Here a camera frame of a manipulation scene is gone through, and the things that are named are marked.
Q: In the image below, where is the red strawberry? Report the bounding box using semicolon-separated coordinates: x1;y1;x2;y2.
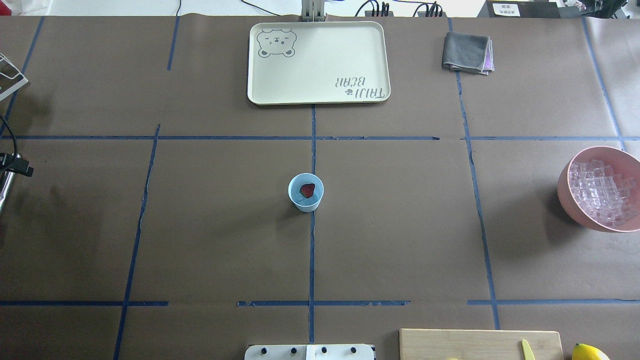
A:
299;183;316;199

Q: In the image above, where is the light blue plastic cup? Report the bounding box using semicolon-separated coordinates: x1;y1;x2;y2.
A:
287;173;324;214

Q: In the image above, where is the pink bowl of ice cubes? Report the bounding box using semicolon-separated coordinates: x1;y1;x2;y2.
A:
557;146;640;233

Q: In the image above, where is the cream bear serving tray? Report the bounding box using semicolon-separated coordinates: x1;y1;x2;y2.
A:
247;21;391;106

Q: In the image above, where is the white pillar with base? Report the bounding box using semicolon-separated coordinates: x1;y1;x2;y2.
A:
244;343;377;360

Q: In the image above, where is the wooden cutting board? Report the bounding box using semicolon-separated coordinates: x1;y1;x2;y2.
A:
398;328;565;360

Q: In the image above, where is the grey and purple folded cloth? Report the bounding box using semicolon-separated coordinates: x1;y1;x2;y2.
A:
441;31;495;76

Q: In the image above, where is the black box with label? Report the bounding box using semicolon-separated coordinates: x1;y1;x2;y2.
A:
477;0;562;19

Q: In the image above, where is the yellow plastic knife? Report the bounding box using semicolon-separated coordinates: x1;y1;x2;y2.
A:
521;339;536;360

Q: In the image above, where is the aluminium frame post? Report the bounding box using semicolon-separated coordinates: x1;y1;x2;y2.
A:
301;0;326;22

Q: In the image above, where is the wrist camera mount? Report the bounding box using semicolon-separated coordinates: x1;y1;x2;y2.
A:
0;152;34;177

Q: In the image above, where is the white wire cup rack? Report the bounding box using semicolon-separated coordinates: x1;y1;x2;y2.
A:
0;53;29;101

